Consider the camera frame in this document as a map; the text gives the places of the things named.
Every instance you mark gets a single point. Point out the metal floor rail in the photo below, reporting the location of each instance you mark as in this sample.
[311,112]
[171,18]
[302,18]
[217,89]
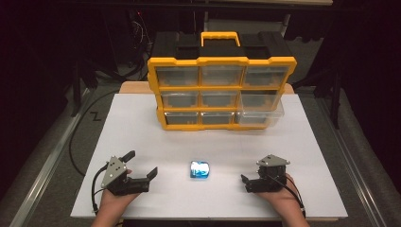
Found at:
[350,164]
[47,170]

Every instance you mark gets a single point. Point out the person's right hand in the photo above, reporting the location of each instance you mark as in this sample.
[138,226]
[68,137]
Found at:
[288,200]

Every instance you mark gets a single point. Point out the shiny blue packet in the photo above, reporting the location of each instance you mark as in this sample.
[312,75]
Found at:
[199,169]

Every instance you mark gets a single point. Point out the grid of clear drawers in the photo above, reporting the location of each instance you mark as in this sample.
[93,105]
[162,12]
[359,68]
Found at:
[178,76]

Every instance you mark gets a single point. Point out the person's left hand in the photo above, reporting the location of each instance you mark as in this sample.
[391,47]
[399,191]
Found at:
[112,205]

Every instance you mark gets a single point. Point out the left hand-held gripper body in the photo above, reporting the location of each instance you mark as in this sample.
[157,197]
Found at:
[113,173]

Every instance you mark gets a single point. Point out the black metal stand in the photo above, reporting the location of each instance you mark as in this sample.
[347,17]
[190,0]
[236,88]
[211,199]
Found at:
[76,91]
[336,101]

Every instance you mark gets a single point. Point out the clear plastic organizer drawer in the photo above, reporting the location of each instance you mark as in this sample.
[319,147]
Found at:
[260,110]

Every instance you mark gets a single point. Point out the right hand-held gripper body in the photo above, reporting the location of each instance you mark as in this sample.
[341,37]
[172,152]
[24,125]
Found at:
[271,178]

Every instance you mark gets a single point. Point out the yellow and black organizer cabinet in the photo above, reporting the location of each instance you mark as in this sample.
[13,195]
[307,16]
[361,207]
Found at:
[220,47]

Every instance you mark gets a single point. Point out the light grey background box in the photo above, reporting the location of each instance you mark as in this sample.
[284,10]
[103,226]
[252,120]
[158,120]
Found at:
[246,26]

